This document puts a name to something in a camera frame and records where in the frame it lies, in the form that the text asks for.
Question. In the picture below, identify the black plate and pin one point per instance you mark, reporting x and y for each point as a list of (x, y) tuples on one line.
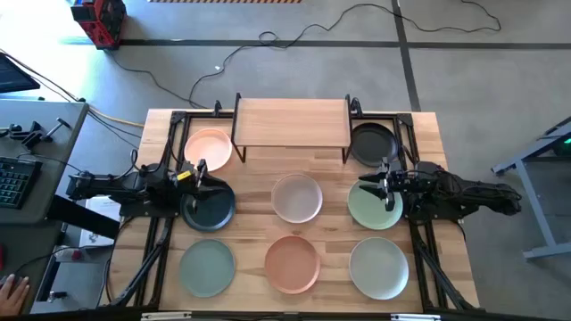
[(374, 142)]

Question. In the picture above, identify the black device green light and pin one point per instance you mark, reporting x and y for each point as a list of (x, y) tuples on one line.
[(565, 145)]

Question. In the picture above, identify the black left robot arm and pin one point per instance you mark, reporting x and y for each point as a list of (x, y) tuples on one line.
[(111, 185)]

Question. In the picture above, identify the black metal table frame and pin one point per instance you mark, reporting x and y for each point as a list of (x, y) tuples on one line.
[(203, 115)]

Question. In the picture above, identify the light green plate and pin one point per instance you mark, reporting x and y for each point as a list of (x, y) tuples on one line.
[(370, 214)]

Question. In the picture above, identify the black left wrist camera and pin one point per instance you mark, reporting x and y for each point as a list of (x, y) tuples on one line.
[(186, 167)]

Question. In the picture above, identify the wooden shelf black metal frame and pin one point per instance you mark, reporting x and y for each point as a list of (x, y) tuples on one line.
[(290, 122)]

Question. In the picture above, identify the terracotta orange plate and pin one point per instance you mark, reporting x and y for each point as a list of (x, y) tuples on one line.
[(292, 265)]

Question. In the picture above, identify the dark navy plate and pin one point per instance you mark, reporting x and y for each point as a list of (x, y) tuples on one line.
[(209, 216)]

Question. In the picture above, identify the black keyboard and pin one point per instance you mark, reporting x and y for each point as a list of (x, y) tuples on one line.
[(15, 183)]

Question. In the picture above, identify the silver metal bracket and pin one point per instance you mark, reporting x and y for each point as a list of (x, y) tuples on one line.
[(416, 317), (166, 316)]

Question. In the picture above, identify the black clamp knob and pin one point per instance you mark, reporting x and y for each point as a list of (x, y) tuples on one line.
[(355, 106), (217, 108)]

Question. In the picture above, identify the white power strip red switch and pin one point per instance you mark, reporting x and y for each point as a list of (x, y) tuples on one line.
[(71, 255)]

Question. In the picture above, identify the pale grey plate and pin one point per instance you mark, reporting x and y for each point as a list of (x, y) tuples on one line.
[(378, 268)]

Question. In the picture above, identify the white box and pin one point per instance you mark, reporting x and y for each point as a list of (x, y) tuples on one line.
[(96, 236)]

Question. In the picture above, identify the grey desk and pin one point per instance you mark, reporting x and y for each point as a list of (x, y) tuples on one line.
[(53, 149)]

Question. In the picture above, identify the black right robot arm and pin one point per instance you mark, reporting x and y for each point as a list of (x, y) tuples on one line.
[(468, 189)]

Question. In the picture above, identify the peach plate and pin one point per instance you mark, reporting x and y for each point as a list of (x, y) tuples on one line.
[(209, 145)]

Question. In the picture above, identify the red black equipment case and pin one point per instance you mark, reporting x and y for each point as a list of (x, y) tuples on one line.
[(100, 22)]

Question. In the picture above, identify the blue grey table frame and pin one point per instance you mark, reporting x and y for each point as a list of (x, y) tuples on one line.
[(537, 209)]

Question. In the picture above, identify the person's hand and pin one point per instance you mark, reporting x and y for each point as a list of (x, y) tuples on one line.
[(13, 296)]

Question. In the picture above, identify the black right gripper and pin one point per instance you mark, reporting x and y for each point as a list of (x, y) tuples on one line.
[(397, 185)]

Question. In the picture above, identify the black flat bar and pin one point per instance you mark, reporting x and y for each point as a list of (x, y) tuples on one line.
[(85, 218)]

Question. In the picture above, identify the sage teal plate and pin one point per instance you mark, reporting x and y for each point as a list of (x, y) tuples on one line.
[(207, 268)]

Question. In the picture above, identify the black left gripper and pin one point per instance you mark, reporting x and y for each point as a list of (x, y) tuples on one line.
[(192, 185)]

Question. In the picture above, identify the black computer monitor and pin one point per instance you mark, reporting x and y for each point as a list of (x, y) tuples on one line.
[(13, 76)]

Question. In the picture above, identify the black desk clamp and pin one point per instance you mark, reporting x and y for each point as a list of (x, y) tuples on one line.
[(31, 136)]

